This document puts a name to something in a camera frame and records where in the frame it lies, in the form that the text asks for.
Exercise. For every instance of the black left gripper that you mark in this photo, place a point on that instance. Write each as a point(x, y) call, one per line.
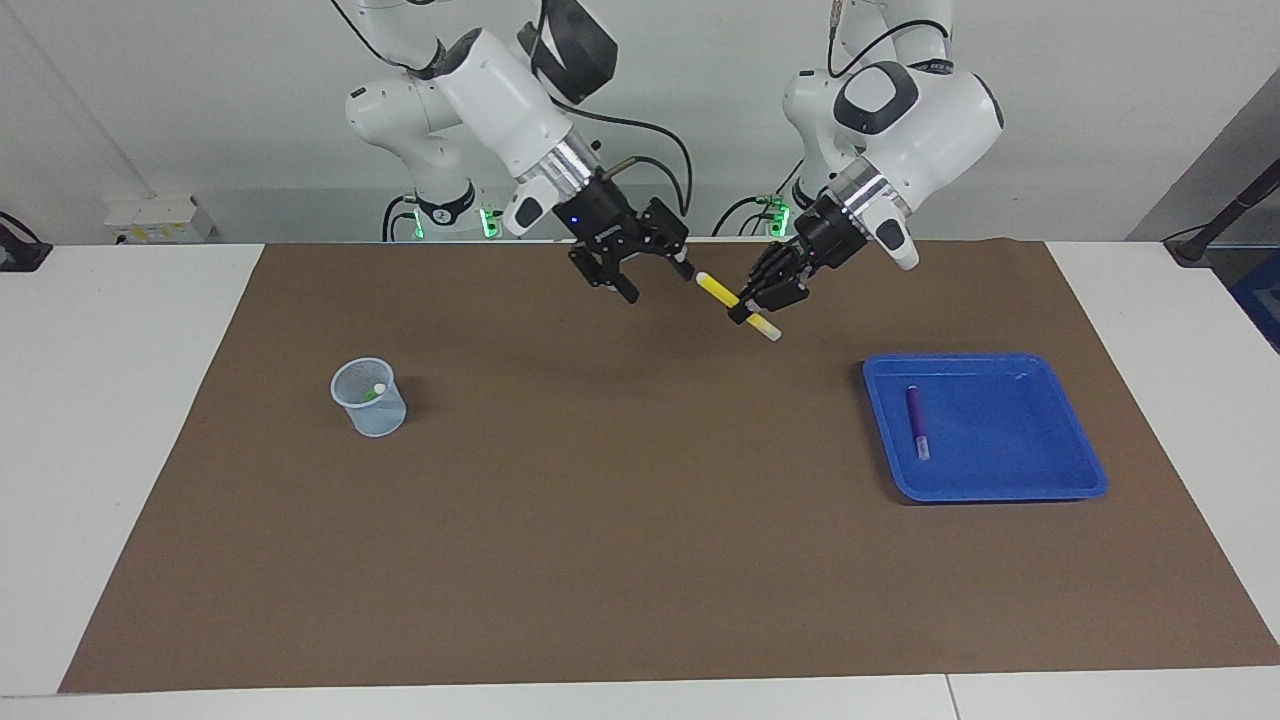
point(830, 235)

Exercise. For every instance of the blue plastic tray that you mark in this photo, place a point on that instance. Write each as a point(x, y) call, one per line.
point(1000, 440)

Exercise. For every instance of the brown table mat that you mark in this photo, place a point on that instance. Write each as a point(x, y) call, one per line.
point(600, 500)

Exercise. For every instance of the blue object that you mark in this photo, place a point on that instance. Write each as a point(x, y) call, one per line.
point(1262, 300)

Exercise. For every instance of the yellow pen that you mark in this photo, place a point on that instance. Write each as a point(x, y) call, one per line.
point(718, 290)

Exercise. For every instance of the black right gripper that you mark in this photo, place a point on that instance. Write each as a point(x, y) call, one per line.
point(605, 215)

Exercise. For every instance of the black stand foot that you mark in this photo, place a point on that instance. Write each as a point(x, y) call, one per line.
point(20, 250)

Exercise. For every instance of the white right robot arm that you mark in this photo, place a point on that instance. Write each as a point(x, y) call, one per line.
point(500, 100)

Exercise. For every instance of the green pen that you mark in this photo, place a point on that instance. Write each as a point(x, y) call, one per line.
point(372, 394)

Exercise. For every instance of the purple pen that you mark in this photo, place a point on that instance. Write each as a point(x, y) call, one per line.
point(915, 420)

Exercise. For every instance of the black camera stand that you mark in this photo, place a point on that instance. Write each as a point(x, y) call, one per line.
point(1225, 215)

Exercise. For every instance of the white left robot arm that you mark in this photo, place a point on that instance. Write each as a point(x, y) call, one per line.
point(930, 130)

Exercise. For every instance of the translucent plastic cup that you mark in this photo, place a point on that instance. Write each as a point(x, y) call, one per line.
point(380, 418)

